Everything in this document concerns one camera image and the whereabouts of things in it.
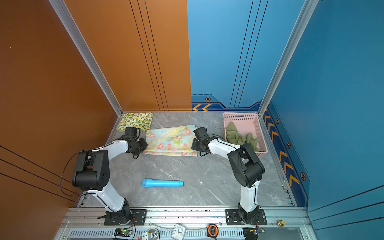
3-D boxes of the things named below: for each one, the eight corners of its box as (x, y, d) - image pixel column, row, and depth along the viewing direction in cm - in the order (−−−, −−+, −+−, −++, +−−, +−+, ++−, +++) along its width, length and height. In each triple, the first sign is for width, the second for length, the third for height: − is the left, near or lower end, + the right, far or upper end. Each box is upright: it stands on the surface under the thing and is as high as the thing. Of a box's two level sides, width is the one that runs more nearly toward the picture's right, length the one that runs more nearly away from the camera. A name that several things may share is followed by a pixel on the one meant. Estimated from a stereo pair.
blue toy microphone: (143, 188, 85) (140, 185, 82) (144, 181, 87) (142, 178, 84) (183, 188, 85) (183, 185, 82) (184, 181, 87) (183, 178, 84)
